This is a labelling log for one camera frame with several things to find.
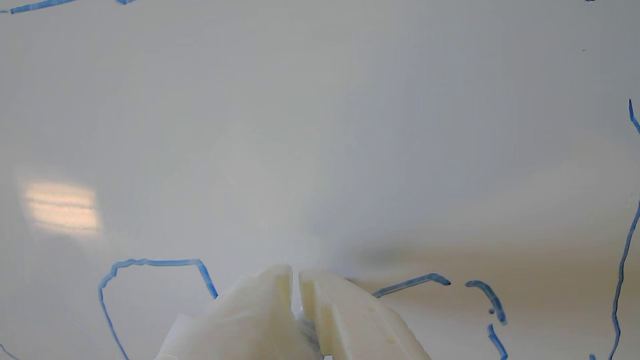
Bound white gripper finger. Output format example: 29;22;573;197
155;264;321;360
299;269;433;360

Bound large white whiteboard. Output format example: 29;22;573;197
0;0;640;360

